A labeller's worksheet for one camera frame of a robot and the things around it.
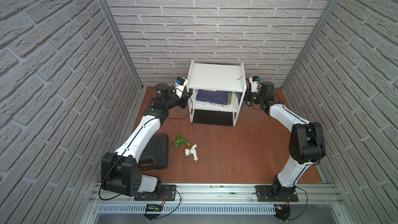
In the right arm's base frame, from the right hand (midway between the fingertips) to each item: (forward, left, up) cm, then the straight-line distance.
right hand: (242, 90), depth 92 cm
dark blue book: (-3, +18, 0) cm, 19 cm away
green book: (-6, +9, +1) cm, 11 cm away
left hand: (-6, +34, +10) cm, 36 cm away
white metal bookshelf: (-4, +17, +15) cm, 23 cm away
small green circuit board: (-54, +52, -21) cm, 78 cm away
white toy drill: (-30, +35, -16) cm, 48 cm away
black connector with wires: (-60, -9, -19) cm, 63 cm away
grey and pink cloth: (-4, -1, +8) cm, 9 cm away
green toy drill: (-22, +40, -17) cm, 48 cm away
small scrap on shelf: (-5, +5, +15) cm, 17 cm away
